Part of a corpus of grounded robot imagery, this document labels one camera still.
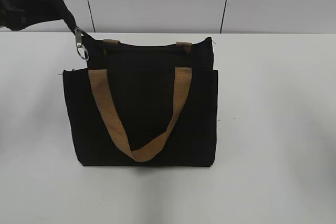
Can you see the tan rear bag handle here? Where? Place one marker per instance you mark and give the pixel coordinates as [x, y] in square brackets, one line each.
[115, 45]

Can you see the tan bag handle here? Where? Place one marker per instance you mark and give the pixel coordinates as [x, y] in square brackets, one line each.
[105, 104]
[115, 45]

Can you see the silver zipper pull with ring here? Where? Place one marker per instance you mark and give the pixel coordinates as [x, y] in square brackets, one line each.
[80, 48]

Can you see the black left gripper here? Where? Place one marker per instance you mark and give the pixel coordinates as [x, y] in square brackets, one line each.
[19, 14]

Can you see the tan front bag handle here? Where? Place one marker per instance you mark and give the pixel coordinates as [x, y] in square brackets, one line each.
[105, 104]

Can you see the black canvas tote bag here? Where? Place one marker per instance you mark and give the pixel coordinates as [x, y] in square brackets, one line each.
[141, 85]

